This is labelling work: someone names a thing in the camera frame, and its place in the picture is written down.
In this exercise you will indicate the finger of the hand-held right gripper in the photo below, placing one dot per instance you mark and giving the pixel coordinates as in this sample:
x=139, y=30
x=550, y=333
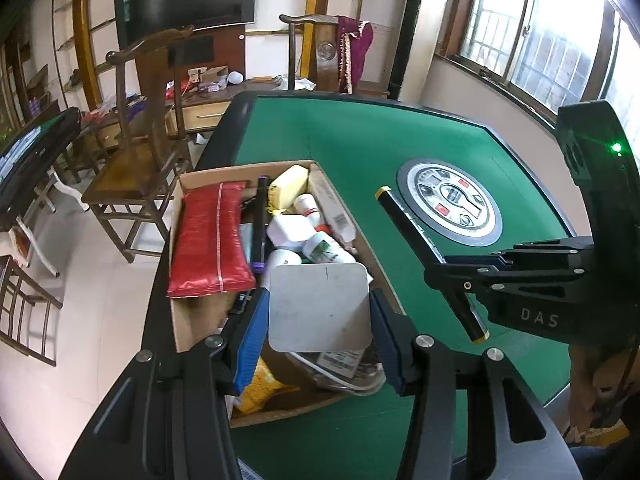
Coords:
x=550, y=255
x=460, y=277

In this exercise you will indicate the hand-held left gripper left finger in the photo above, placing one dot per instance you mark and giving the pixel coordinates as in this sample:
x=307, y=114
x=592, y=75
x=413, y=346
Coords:
x=252, y=340

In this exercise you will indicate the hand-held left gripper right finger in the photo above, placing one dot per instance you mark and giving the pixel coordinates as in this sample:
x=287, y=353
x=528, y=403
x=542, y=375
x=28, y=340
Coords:
x=387, y=345

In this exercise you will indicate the yellow cracker packet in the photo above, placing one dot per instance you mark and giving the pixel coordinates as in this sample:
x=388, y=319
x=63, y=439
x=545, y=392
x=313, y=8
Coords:
x=260, y=390

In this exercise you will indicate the cardboard box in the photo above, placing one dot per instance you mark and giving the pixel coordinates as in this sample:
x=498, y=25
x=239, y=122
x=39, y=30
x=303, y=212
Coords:
x=200, y=320

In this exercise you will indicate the white power adapter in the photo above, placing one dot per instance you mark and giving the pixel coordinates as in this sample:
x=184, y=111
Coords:
x=320, y=305

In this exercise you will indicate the black tube with yellow ends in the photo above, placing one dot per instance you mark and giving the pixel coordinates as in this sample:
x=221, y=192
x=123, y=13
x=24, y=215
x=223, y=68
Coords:
x=400, y=210

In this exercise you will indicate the person's right hand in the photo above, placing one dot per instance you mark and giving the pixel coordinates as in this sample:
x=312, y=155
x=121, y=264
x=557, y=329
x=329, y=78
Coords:
x=582, y=375

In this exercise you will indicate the round table control panel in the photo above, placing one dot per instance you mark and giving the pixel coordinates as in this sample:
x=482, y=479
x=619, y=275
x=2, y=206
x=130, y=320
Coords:
x=450, y=202

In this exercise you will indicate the red snack bag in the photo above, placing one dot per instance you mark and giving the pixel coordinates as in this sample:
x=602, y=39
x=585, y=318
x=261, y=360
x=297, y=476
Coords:
x=210, y=240

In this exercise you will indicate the large white bottle green label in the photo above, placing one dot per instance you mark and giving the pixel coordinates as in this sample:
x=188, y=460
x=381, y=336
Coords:
x=327, y=249

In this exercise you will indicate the white squat bottle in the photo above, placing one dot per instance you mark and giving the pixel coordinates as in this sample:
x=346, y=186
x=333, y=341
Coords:
x=290, y=232

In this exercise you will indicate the black marker purple cap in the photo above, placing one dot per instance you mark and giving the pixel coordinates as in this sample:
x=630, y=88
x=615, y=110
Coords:
x=260, y=220

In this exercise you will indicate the small white bottle red label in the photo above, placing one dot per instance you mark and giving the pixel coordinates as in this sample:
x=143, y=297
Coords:
x=306, y=207

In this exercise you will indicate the person's blue trouser leg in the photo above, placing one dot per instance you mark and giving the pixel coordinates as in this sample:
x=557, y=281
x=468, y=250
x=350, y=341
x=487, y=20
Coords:
x=597, y=462

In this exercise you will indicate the pale yellow soft pouch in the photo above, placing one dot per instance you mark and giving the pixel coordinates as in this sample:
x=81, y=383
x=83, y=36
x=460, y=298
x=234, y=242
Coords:
x=289, y=187

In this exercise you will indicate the dark metal chair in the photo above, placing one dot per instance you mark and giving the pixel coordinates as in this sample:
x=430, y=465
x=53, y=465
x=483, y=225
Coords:
x=25, y=305

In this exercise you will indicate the window row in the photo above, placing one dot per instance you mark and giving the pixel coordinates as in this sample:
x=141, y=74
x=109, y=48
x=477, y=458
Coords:
x=500, y=25

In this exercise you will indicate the white plastic chair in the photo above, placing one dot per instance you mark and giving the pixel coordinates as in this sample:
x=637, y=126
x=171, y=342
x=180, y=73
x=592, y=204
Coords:
x=42, y=220

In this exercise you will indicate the maroon fringed cloth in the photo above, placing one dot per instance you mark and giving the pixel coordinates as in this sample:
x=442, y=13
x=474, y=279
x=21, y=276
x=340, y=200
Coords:
x=355, y=55

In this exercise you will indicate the tall column air conditioner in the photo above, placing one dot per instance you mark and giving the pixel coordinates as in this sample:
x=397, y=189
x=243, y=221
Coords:
x=420, y=25

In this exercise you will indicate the wooden chair with round medallion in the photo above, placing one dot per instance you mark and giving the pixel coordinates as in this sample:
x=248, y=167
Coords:
x=325, y=55

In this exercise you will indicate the black television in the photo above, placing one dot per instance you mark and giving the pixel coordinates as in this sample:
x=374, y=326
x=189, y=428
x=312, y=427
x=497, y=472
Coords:
x=185, y=0

